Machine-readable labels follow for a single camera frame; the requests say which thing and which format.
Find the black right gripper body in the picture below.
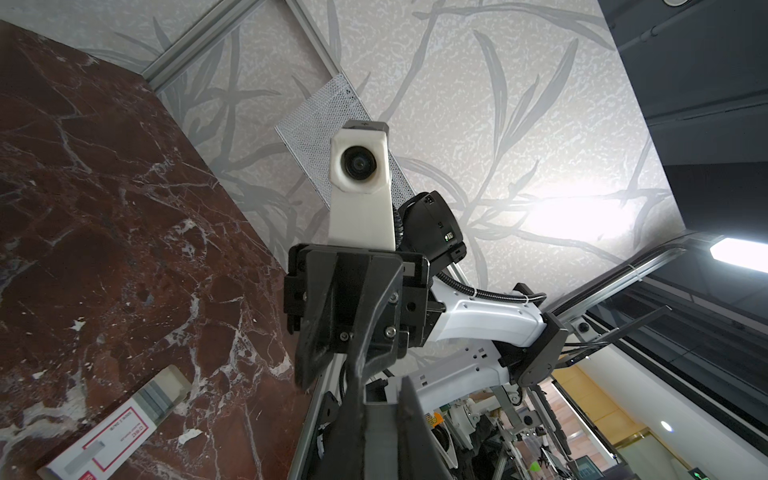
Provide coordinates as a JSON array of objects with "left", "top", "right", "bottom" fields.
[{"left": 284, "top": 244, "right": 444, "bottom": 389}]

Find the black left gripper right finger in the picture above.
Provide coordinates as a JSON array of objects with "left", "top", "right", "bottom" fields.
[{"left": 398, "top": 377, "right": 452, "bottom": 480}]

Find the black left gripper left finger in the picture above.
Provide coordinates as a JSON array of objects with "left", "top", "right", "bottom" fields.
[{"left": 309, "top": 353, "right": 366, "bottom": 479}]

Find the white red staple box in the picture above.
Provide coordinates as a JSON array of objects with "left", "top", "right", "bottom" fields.
[{"left": 38, "top": 365, "right": 191, "bottom": 480}]

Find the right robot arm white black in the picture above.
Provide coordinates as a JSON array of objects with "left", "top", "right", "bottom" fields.
[{"left": 284, "top": 191, "right": 567, "bottom": 414}]

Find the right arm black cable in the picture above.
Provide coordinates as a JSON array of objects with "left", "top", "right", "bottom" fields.
[{"left": 392, "top": 197, "right": 548, "bottom": 304}]

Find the white wire mesh basket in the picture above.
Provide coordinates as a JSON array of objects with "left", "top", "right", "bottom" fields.
[{"left": 274, "top": 73, "right": 415, "bottom": 211}]

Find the aluminium frame post right rear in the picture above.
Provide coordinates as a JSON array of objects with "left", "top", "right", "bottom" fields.
[{"left": 141, "top": 0, "right": 263, "bottom": 94}]

